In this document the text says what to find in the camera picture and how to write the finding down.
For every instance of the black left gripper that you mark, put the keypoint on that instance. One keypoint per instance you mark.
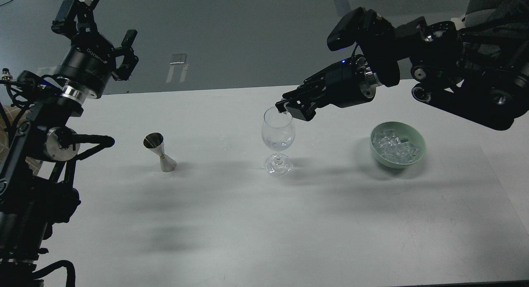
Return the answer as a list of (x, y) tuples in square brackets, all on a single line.
[(91, 60)]

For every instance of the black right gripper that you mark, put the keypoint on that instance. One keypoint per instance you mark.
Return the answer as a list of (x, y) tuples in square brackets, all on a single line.
[(343, 84)]

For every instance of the steel double jigger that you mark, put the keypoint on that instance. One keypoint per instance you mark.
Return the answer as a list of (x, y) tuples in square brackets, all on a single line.
[(155, 143)]

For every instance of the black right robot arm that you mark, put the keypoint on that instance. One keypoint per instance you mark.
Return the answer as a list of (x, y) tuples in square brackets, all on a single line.
[(474, 73)]

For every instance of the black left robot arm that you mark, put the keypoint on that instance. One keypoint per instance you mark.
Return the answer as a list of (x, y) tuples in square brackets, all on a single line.
[(37, 174)]

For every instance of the clear wine glass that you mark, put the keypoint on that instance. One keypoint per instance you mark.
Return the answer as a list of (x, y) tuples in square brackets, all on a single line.
[(278, 134)]

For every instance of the green bowl of ice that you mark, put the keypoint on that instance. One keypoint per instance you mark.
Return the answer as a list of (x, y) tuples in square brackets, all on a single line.
[(396, 145)]

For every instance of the beige checked cloth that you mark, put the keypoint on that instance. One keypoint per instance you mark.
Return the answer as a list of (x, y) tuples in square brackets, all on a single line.
[(10, 113)]

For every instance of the white office chair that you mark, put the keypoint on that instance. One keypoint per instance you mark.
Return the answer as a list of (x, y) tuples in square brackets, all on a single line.
[(459, 22)]

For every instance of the person in grey sweater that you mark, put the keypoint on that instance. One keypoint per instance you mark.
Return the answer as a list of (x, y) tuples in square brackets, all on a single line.
[(481, 11)]

